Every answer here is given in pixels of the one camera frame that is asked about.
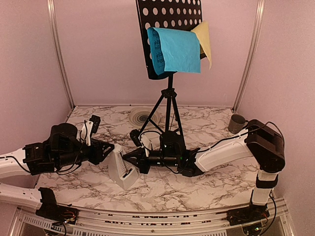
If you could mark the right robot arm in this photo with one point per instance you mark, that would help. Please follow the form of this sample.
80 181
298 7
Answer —
256 140

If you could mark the left aluminium frame post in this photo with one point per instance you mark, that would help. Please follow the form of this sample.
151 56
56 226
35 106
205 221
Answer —
58 50

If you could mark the yellow sheet music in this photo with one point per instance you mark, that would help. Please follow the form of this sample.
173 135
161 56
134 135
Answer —
202 33

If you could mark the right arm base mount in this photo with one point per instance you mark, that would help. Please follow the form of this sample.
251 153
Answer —
246 215

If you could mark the grey mug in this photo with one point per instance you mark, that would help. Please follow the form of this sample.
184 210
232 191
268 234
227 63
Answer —
237 123

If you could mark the right aluminium frame post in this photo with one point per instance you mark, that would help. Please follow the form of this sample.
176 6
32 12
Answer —
251 53

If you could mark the white metronome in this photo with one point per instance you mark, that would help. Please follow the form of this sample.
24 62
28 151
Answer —
121 172

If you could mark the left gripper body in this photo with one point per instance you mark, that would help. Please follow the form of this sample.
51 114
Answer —
95 158

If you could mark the black music stand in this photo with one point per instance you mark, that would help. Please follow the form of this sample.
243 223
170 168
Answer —
170 14

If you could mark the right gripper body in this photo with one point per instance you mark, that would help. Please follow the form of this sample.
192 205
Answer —
145 167

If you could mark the aluminium frame post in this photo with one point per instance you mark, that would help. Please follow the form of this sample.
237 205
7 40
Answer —
58 50
251 53

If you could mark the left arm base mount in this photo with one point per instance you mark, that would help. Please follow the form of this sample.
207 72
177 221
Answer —
51 210

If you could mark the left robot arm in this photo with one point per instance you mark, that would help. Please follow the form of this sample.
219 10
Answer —
65 147

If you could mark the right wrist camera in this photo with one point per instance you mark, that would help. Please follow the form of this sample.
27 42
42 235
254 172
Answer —
141 140

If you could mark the blue sheet music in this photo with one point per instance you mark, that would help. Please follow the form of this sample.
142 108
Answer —
174 50

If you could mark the grey collapsible bowl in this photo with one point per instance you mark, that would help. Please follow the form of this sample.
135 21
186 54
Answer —
138 116

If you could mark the aluminium front rail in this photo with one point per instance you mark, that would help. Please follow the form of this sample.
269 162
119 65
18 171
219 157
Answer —
97 222

